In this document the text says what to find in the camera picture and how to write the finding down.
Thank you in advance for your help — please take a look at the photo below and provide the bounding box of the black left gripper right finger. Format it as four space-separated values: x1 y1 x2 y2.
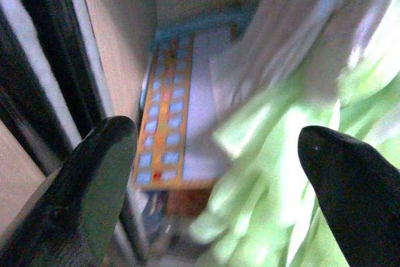
296 125 400 267

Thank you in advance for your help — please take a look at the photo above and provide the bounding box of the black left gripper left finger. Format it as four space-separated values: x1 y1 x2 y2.
0 116 139 267

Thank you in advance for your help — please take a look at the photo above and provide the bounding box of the light green cloth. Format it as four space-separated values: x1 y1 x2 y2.
189 7 400 267

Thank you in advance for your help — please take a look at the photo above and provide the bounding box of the orange blue checkered board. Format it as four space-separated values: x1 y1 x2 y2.
132 31 234 191

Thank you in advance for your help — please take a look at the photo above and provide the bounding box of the white garment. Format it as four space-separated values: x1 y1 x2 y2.
209 0 400 114

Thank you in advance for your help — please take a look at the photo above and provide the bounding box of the black wooden frame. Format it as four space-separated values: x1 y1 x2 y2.
0 0 106 176

